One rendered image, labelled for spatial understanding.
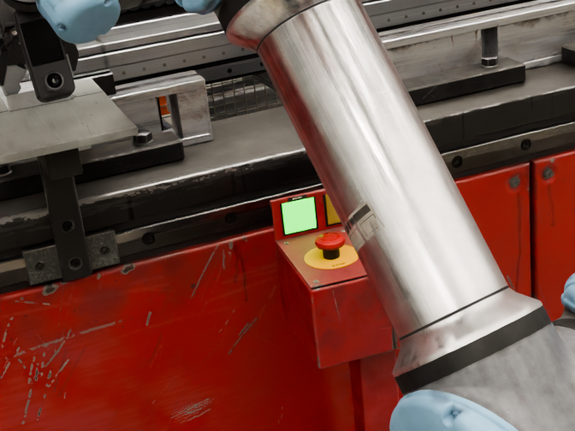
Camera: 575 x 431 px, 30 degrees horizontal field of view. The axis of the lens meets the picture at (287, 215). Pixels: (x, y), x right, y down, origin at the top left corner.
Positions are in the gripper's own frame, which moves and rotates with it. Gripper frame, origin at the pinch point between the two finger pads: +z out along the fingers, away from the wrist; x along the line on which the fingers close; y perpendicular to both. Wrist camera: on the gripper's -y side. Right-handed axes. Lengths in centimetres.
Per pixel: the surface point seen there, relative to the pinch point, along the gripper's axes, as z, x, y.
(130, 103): 7.2, -13.1, 0.3
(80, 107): -3.8, -3.9, -5.8
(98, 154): 8.7, -6.7, -5.7
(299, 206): 4.3, -29.3, -23.5
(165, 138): 8.7, -16.4, -5.7
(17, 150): -11.4, 6.2, -14.9
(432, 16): 26, -76, 17
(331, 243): -0.8, -29.2, -32.1
